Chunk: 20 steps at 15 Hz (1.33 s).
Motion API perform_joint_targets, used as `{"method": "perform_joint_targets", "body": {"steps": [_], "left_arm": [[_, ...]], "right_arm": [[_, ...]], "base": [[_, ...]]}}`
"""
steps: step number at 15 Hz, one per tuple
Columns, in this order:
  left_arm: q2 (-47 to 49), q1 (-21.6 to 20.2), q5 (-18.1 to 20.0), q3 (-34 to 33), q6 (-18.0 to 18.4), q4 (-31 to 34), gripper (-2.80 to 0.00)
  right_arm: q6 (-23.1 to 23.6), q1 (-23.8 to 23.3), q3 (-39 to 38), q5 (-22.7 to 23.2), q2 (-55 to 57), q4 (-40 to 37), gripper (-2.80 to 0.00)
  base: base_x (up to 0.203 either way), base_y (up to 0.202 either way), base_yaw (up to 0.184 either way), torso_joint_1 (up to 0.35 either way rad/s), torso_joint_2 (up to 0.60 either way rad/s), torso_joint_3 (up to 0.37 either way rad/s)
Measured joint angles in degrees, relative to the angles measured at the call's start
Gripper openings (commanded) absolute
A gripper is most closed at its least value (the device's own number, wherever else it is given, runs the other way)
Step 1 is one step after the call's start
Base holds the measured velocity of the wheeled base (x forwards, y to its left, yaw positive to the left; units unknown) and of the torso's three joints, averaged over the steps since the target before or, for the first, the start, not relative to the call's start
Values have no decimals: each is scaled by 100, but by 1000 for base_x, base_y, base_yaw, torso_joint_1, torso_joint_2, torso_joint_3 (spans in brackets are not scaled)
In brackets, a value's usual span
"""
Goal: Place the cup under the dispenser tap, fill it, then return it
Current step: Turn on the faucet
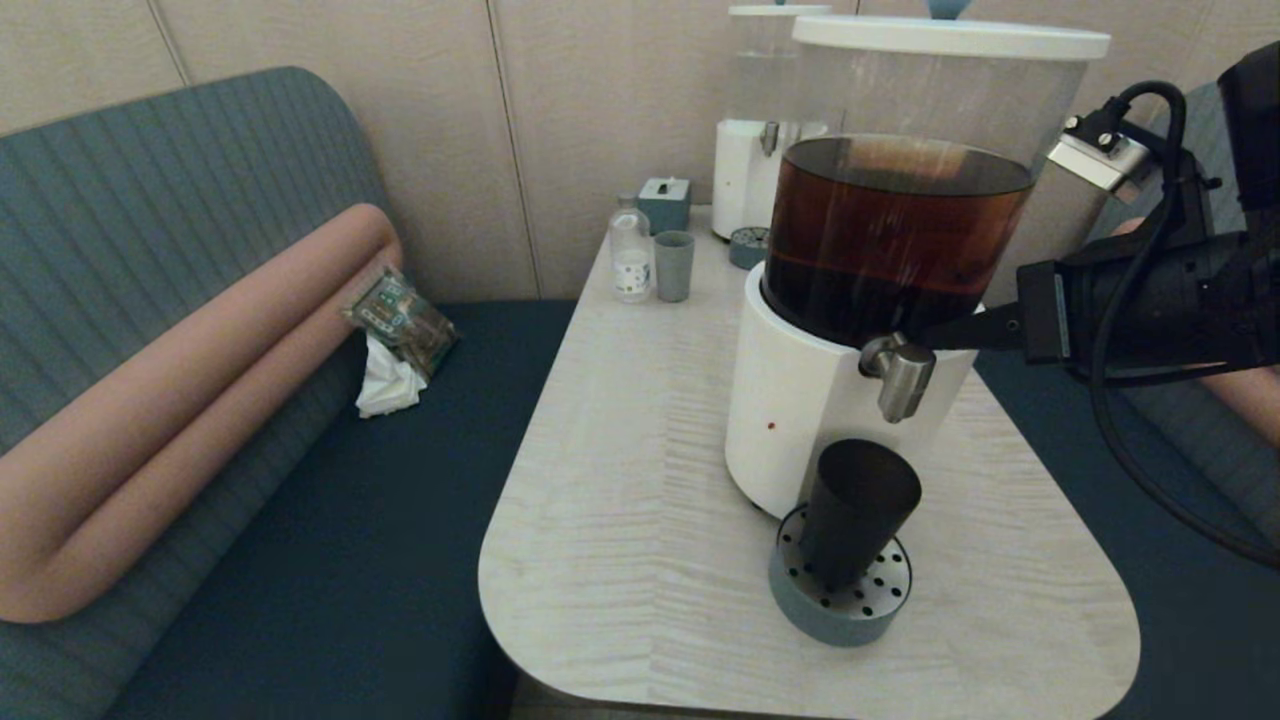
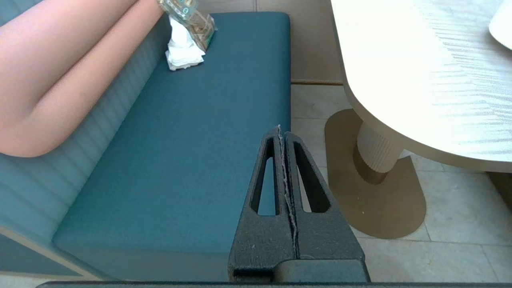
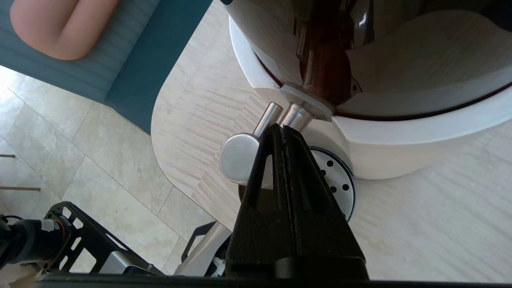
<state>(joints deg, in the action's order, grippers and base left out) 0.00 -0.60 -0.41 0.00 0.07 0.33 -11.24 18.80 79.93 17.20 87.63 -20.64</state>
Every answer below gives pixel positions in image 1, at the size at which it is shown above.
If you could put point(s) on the teal ribbed sofa bench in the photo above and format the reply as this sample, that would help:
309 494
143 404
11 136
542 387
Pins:
1230 640
150 200

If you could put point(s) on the small blue-grey drip tray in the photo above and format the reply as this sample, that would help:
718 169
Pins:
746 248

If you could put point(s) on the grey-blue cup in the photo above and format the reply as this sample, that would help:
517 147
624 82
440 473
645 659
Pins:
673 268

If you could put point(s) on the dark brown plastic cup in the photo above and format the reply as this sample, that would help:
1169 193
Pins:
855 510

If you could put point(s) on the green printed snack packet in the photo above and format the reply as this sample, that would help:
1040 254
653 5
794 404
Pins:
405 320

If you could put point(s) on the clear plastic bottle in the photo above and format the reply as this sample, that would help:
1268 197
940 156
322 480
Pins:
630 255

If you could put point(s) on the crumpled white tissue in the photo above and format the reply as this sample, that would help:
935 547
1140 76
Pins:
388 383

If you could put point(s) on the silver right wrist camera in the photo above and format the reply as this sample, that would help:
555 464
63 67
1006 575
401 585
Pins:
1100 158

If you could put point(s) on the blue-grey tissue box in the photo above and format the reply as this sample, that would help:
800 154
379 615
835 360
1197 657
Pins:
664 203

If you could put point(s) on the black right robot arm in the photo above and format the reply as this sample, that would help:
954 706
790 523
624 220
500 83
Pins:
1255 130

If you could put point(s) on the small clear water dispenser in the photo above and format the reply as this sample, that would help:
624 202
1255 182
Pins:
740 180

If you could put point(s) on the large blue-grey perforated drip tray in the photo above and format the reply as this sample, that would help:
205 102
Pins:
820 622

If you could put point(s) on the pink bolster cushion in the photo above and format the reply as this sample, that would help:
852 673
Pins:
1250 400
200 400

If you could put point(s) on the metal dispenser tap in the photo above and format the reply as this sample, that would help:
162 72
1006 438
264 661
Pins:
902 385

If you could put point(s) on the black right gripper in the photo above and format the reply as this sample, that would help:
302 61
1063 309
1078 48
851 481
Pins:
1190 300

